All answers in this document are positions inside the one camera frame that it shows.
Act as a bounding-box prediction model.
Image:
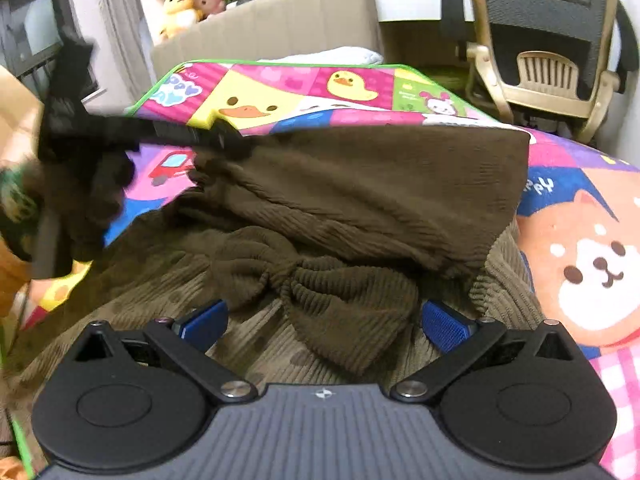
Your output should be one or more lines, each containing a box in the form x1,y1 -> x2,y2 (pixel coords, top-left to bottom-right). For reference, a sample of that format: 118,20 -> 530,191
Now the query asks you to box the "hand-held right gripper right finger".
391,300 -> 575,403

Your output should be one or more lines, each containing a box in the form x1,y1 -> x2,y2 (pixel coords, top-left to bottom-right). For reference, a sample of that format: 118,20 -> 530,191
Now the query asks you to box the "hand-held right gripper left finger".
75,300 -> 257,405

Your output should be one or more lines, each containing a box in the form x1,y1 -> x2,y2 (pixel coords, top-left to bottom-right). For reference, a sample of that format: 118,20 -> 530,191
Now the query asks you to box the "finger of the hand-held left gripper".
107,116 -> 253,157

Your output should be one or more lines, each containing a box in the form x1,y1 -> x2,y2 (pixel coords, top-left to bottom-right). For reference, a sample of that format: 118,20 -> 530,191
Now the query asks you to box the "brown polka dot corduroy dress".
0,125 -> 546,461

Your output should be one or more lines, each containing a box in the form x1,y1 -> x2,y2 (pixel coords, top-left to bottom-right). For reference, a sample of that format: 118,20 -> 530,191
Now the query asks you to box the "white curtain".
90,0 -> 153,111

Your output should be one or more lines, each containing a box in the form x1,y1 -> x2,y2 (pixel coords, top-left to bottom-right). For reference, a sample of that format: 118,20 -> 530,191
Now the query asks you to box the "yellow duck plush toy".
159,0 -> 203,41

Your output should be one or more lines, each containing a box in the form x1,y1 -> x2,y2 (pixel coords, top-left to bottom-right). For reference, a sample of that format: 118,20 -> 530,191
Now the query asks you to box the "beige padded bed headboard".
150,0 -> 383,78

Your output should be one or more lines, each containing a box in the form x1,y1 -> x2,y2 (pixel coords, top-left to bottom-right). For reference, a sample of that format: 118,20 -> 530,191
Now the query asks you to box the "colourful cartoon play mat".
10,60 -> 640,480

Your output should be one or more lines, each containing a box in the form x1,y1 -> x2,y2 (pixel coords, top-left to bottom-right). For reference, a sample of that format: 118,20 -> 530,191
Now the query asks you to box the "white pillow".
260,46 -> 385,67

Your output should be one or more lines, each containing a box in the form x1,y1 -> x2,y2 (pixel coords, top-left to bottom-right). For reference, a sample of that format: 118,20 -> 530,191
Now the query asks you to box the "white desk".
370,0 -> 476,23

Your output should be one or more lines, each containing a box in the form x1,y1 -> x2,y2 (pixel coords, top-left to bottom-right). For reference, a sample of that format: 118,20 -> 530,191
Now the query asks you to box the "beige mesh office chair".
440,0 -> 640,143

